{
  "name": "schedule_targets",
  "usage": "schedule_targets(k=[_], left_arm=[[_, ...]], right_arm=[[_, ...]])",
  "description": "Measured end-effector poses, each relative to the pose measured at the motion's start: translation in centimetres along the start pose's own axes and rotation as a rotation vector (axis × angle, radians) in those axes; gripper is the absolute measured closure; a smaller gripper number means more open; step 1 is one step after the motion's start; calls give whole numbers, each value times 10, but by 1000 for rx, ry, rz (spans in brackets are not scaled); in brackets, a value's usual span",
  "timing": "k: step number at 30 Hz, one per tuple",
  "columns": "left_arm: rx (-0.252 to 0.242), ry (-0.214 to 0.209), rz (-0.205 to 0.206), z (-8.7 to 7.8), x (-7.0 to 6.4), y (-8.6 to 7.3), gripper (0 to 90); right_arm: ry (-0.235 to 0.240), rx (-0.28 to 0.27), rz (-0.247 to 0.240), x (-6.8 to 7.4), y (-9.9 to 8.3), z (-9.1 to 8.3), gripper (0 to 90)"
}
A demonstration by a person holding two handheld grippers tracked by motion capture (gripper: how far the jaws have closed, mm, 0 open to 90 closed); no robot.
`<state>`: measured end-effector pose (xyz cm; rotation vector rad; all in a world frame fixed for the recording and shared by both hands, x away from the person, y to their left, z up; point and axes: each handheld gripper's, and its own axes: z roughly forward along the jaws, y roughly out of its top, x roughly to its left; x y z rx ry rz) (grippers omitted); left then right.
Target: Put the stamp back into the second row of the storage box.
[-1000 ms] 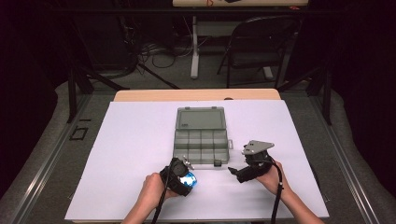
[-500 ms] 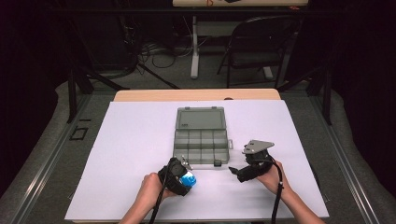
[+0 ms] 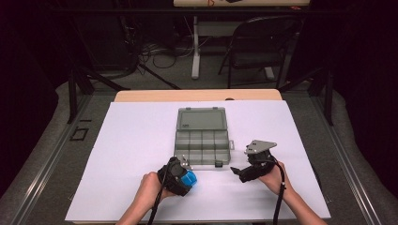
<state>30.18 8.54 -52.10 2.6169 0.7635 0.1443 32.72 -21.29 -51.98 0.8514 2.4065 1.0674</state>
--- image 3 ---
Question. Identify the person's right hand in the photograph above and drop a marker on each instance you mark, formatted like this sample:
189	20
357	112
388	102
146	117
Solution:
277	182

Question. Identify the person's left hand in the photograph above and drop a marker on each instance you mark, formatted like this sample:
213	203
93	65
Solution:
150	187

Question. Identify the small blue plastic case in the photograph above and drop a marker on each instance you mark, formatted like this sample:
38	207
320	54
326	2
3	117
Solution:
189	179

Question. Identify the black horizontal bar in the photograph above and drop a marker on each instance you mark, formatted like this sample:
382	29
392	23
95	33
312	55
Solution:
156	11

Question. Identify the pale desk top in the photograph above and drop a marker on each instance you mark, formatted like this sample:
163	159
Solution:
266	3

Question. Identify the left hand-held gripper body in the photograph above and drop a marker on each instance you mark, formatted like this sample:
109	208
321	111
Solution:
172	178

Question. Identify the light wooden table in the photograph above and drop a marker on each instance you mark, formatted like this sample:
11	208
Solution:
197	95

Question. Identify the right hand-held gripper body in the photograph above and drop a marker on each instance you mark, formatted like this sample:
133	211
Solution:
258	162

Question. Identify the grey clear compartment storage box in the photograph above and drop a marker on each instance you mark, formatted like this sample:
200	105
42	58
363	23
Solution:
202	143

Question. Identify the black tape strip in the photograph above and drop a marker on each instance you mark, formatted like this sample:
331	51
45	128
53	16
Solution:
85	120

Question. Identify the black folding chair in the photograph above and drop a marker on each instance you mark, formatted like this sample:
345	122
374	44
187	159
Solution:
259	59

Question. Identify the white desk frame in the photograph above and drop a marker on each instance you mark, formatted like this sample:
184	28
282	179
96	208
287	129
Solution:
195	56

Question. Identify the black diagonal strut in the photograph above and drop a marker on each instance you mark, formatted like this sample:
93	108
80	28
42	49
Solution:
159	77

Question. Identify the black metal stand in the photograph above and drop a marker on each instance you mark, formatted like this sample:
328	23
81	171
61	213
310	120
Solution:
72	93
328	93

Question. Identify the metal floor rail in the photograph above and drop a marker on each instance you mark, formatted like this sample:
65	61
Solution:
47	165
350	165

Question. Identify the white board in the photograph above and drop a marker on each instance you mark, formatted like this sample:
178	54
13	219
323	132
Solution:
125	150

